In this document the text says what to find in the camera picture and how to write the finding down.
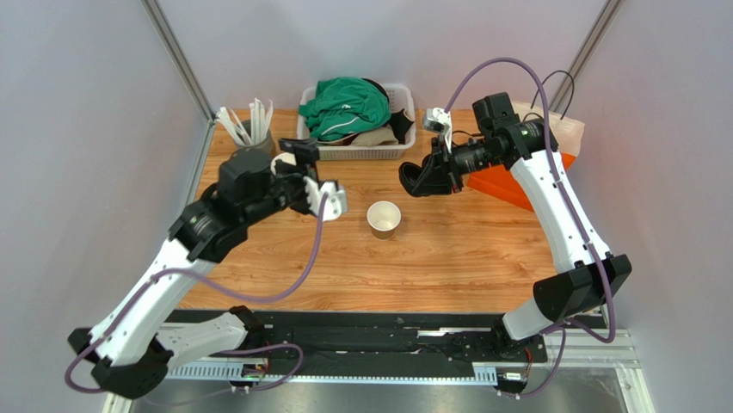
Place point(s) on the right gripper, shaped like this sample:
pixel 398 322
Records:
pixel 447 171

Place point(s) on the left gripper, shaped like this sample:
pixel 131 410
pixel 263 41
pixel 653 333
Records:
pixel 306 152

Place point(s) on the single brown paper cup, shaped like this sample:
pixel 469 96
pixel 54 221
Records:
pixel 383 217

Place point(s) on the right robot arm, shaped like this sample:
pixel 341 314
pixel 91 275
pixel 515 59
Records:
pixel 588 272

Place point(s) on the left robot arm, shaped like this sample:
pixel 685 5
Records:
pixel 127 354

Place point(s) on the stack of paper cups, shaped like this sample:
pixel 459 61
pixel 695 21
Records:
pixel 284 164

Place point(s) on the grey straw holder cup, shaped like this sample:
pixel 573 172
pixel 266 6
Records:
pixel 245 139

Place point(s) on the green garment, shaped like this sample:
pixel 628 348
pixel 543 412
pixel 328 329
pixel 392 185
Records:
pixel 343 106

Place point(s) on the beige cloth in basket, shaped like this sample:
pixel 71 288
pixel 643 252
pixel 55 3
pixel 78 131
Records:
pixel 375 137

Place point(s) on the black cloth in basket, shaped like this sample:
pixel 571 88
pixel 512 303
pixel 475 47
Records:
pixel 400 122

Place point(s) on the white plastic basket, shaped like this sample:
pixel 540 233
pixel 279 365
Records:
pixel 401 101

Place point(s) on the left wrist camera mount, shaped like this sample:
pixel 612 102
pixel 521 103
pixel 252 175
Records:
pixel 326 200

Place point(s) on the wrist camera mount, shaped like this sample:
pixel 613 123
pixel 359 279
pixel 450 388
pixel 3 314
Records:
pixel 326 200
pixel 439 121

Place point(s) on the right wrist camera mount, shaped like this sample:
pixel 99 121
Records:
pixel 439 121

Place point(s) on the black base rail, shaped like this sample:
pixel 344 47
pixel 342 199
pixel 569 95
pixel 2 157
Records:
pixel 402 348

